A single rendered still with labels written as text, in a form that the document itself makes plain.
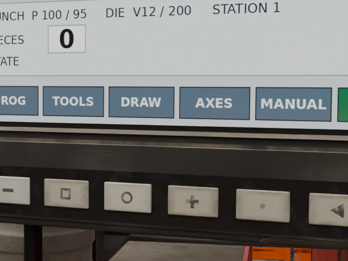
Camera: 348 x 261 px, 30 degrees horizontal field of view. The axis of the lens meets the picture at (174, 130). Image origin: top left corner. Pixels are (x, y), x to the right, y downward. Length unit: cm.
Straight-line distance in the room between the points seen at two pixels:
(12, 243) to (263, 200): 30
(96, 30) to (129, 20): 3
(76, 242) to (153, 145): 23
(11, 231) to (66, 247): 6
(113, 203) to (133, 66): 10
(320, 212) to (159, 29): 17
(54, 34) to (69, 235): 24
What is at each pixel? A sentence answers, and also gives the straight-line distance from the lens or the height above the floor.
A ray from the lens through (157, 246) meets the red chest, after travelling 158.
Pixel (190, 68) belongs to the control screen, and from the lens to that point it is 46.
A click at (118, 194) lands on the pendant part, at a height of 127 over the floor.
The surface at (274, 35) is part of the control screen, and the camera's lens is 45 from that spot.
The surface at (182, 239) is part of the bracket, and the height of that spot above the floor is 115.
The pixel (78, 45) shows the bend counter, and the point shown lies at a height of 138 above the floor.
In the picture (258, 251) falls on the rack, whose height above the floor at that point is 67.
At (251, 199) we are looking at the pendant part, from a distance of 45.
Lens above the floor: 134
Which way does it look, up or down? 3 degrees down
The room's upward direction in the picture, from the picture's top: 1 degrees clockwise
